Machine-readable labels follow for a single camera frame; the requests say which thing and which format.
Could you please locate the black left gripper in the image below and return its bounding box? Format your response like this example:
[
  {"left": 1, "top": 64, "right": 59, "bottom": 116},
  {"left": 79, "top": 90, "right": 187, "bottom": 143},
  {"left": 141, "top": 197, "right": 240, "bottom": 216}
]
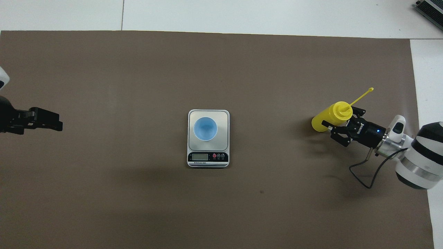
[{"left": 0, "top": 96, "right": 63, "bottom": 135}]

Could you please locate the yellow squeeze bottle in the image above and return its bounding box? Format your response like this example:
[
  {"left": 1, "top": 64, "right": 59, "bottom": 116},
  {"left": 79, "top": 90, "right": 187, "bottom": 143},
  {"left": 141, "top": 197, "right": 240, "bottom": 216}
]
[{"left": 311, "top": 87, "right": 374, "bottom": 133}]

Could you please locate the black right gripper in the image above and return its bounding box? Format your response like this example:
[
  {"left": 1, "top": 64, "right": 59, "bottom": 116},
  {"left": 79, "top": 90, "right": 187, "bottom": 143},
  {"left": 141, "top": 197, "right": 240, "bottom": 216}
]
[{"left": 322, "top": 108, "right": 385, "bottom": 147}]

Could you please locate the light blue plastic cup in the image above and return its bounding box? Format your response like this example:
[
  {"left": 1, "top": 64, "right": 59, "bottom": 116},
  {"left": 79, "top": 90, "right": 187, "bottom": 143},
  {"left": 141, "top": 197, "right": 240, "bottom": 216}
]
[{"left": 193, "top": 117, "right": 218, "bottom": 141}]

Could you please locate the brown table mat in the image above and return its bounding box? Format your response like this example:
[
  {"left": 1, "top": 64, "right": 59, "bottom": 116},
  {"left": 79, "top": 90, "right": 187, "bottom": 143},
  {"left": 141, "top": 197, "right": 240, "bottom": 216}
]
[{"left": 0, "top": 30, "right": 435, "bottom": 249}]

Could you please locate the silver digital kitchen scale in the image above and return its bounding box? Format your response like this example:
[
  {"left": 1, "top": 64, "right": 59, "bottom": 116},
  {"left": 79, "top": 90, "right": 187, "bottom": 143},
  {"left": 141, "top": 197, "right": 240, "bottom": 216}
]
[{"left": 187, "top": 109, "right": 230, "bottom": 168}]

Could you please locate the grey ribbed metal device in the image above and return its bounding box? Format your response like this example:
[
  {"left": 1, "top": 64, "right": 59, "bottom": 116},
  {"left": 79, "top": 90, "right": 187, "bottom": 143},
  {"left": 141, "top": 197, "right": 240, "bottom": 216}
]
[{"left": 415, "top": 0, "right": 443, "bottom": 23}]

